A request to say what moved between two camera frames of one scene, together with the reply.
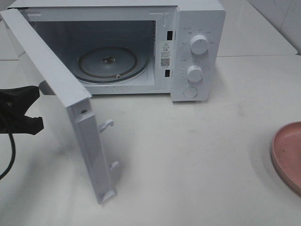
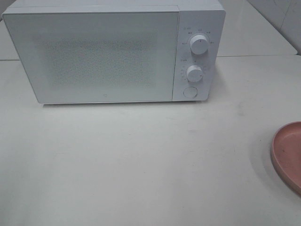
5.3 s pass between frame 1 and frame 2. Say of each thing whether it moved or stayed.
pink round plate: stayed
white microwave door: moved
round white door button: stayed
